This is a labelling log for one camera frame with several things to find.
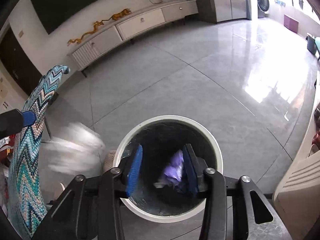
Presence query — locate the white ribbed cabinet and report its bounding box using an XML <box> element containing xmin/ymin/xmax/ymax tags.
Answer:
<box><xmin>272</xmin><ymin>152</ymin><xmax>320</xmax><ymax>240</ymax></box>

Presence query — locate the dark brown door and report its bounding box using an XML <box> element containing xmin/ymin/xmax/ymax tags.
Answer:
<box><xmin>0</xmin><ymin>26</ymin><xmax>42</xmax><ymax>95</ymax></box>

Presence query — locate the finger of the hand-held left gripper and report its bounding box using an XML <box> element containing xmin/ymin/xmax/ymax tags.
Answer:
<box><xmin>0</xmin><ymin>109</ymin><xmax>36</xmax><ymax>138</ymax></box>

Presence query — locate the golden tiger figurine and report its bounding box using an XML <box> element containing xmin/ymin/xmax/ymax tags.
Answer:
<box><xmin>111</xmin><ymin>9</ymin><xmax>132</xmax><ymax>21</ymax></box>

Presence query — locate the grey washing machine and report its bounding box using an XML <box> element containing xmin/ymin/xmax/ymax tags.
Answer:
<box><xmin>256</xmin><ymin>0</ymin><xmax>270</xmax><ymax>18</ymax></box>

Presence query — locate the black wall television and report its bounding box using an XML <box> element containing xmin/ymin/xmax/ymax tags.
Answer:
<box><xmin>29</xmin><ymin>0</ymin><xmax>140</xmax><ymax>35</ymax></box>

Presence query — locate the grey refrigerator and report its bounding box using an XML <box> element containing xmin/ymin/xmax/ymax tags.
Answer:
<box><xmin>209</xmin><ymin>0</ymin><xmax>252</xmax><ymax>23</ymax></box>

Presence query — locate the grey plastic bin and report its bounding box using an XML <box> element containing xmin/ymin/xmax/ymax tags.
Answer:
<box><xmin>306</xmin><ymin>33</ymin><xmax>318</xmax><ymax>55</ymax></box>

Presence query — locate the white round trash bin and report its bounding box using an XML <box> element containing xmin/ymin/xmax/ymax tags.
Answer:
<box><xmin>112</xmin><ymin>115</ymin><xmax>223</xmax><ymax>217</ymax></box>

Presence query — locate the white television cabinet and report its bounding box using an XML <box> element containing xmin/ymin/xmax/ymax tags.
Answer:
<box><xmin>67</xmin><ymin>0</ymin><xmax>199</xmax><ymax>78</ymax></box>

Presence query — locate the purple paper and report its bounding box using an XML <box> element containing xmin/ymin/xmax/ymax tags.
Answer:
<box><xmin>153</xmin><ymin>149</ymin><xmax>187</xmax><ymax>193</ymax></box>

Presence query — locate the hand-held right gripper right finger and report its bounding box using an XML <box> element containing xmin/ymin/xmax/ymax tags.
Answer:
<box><xmin>182</xmin><ymin>144</ymin><xmax>293</xmax><ymax>240</ymax></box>

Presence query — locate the golden dragon figurine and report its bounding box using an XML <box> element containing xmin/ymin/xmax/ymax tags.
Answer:
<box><xmin>67</xmin><ymin>20</ymin><xmax>113</xmax><ymax>47</ymax></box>

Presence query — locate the purple storage box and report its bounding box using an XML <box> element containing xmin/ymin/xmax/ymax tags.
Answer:
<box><xmin>284</xmin><ymin>14</ymin><xmax>300</xmax><ymax>33</ymax></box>

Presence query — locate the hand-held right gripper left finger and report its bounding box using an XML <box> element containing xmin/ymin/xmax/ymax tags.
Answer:
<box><xmin>37</xmin><ymin>144</ymin><xmax>143</xmax><ymax>240</ymax></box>

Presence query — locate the beige woven basket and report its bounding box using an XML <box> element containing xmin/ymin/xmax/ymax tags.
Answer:
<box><xmin>104</xmin><ymin>150</ymin><xmax>118</xmax><ymax>174</ymax></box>

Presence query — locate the teal zigzag knitted blanket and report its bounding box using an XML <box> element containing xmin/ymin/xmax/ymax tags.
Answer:
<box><xmin>7</xmin><ymin>65</ymin><xmax>71</xmax><ymax>239</ymax></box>

